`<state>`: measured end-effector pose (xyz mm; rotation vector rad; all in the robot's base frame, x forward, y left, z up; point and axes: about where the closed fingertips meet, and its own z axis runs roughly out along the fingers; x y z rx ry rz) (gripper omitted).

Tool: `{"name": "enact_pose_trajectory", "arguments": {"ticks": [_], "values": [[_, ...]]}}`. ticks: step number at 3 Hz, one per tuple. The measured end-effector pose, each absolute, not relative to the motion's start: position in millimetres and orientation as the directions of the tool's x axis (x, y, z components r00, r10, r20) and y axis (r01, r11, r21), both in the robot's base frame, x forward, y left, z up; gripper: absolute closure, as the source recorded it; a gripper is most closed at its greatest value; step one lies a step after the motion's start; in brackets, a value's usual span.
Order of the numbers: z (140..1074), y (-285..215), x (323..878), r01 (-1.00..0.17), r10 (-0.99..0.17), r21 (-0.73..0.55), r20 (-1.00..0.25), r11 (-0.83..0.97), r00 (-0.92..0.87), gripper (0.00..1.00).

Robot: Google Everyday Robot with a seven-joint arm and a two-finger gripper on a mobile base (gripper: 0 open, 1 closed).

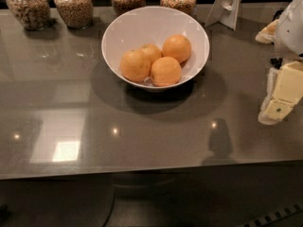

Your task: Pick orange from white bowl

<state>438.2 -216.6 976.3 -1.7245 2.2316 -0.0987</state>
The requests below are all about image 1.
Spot glass jar far left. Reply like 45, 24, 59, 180
6, 0, 51, 31

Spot black white striped strip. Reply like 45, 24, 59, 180
237, 202, 303, 227

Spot orange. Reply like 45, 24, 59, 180
150, 57, 182, 87
120, 49, 151, 83
162, 34, 191, 63
141, 44, 162, 63

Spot white ceramic bowl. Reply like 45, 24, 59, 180
101, 6, 210, 92

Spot white folded sign stand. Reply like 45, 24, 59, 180
205, 0, 241, 30

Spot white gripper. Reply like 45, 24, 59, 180
255, 0, 303, 125

